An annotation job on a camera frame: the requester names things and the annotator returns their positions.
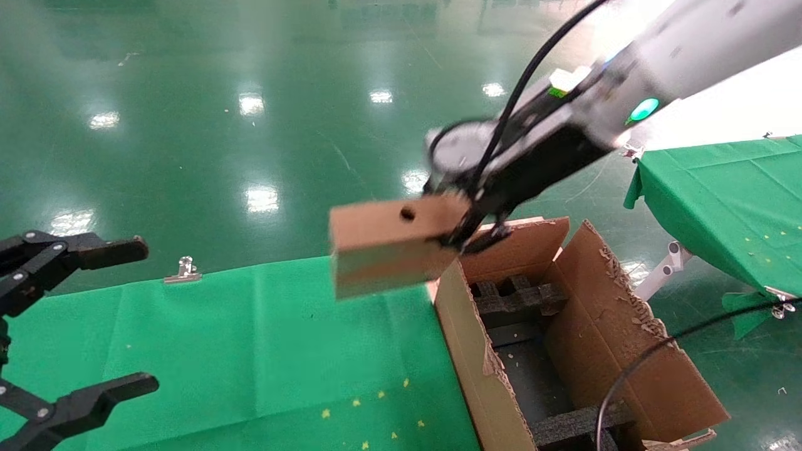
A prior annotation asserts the large green table cloth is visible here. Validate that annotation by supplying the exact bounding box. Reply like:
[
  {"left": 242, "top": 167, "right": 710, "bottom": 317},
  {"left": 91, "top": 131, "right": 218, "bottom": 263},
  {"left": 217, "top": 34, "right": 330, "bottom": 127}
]
[{"left": 0, "top": 254, "right": 480, "bottom": 451}]

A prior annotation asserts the black camera cable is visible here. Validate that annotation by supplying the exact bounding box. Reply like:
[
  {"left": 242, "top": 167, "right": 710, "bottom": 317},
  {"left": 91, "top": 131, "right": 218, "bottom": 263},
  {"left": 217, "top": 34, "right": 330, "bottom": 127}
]
[{"left": 470, "top": 0, "right": 802, "bottom": 451}]

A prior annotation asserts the large open cardboard carton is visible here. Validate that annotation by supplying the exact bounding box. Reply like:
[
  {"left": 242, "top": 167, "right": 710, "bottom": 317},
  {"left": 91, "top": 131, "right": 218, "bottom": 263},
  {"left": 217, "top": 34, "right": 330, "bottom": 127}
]
[{"left": 432, "top": 216, "right": 731, "bottom": 451}]

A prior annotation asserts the small brown cardboard box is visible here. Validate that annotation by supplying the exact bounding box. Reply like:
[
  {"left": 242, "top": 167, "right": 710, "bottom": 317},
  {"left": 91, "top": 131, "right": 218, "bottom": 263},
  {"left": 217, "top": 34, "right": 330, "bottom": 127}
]
[{"left": 329, "top": 193, "right": 472, "bottom": 300}]

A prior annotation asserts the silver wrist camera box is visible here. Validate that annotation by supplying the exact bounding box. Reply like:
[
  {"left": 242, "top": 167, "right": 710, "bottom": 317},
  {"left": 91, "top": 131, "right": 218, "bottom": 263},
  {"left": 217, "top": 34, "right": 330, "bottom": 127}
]
[{"left": 426, "top": 120, "right": 502, "bottom": 177}]

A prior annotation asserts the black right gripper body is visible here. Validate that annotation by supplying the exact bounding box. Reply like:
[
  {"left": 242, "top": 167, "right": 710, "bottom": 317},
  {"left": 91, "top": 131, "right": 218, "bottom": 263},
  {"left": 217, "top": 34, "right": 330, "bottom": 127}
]
[{"left": 426, "top": 120, "right": 615, "bottom": 220}]

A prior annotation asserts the black foam divider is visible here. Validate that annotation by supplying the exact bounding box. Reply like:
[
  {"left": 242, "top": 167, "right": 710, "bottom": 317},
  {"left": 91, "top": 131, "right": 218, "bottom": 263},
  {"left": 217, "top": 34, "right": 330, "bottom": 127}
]
[
  {"left": 533, "top": 401, "right": 640, "bottom": 451},
  {"left": 473, "top": 274, "right": 568, "bottom": 319}
]

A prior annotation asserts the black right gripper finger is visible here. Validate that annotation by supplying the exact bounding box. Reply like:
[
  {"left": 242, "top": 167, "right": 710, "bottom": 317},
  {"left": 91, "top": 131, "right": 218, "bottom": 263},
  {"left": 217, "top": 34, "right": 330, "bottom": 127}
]
[
  {"left": 437, "top": 204, "right": 483, "bottom": 250},
  {"left": 461, "top": 214, "right": 511, "bottom": 254}
]

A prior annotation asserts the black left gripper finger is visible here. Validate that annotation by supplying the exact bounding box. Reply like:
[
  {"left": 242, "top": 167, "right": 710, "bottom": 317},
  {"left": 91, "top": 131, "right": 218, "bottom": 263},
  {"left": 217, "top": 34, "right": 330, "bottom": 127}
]
[
  {"left": 0, "top": 232, "right": 150, "bottom": 319},
  {"left": 0, "top": 372, "right": 159, "bottom": 451}
]

